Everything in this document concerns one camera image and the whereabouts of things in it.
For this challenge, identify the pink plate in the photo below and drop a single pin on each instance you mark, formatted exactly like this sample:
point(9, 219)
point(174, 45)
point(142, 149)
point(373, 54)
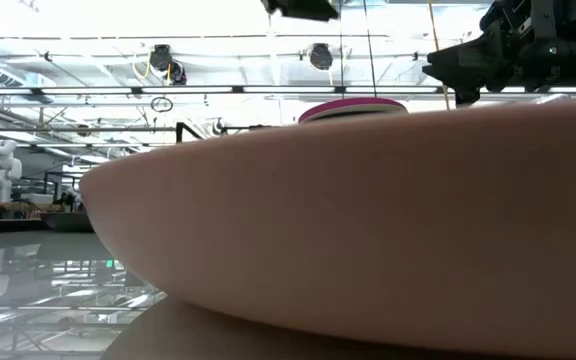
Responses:
point(348, 104)

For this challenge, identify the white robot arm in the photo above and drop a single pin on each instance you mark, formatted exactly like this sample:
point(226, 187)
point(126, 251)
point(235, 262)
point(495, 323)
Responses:
point(0, 165)

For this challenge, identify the black round ceiling fixture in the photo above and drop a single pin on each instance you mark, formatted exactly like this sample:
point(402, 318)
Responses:
point(161, 57)
point(321, 56)

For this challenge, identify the dark hanging device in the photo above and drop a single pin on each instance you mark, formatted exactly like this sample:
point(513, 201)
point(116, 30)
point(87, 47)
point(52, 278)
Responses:
point(178, 74)

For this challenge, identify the large peach plate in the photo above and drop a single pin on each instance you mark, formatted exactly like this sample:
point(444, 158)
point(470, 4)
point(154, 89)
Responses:
point(368, 225)

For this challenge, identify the wooden background table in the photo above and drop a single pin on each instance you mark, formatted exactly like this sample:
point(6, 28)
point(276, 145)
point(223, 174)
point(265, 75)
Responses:
point(13, 206)

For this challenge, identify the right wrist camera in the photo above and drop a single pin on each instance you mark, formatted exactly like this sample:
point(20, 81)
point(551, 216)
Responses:
point(543, 20)

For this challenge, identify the black light strip rail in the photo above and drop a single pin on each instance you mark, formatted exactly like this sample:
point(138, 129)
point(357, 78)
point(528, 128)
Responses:
point(238, 90)

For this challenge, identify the black angled bracket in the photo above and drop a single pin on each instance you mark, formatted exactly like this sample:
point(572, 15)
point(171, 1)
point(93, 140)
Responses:
point(178, 132)

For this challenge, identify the black metal frame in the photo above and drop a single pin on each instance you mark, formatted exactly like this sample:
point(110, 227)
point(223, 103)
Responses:
point(58, 175)

